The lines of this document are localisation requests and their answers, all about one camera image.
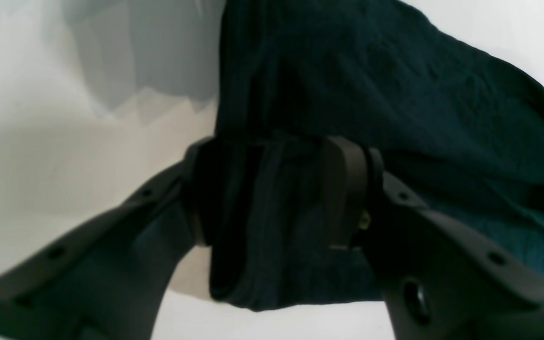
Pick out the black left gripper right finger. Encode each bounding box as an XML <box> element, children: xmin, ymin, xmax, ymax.
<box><xmin>320</xmin><ymin>137</ymin><xmax>544</xmax><ymax>340</ymax></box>

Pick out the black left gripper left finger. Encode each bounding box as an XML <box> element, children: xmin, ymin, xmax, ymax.
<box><xmin>0</xmin><ymin>137</ymin><xmax>216</xmax><ymax>340</ymax></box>

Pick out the black T-shirt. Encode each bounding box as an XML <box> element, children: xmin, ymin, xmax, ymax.
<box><xmin>210</xmin><ymin>0</ymin><xmax>544</xmax><ymax>311</ymax></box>

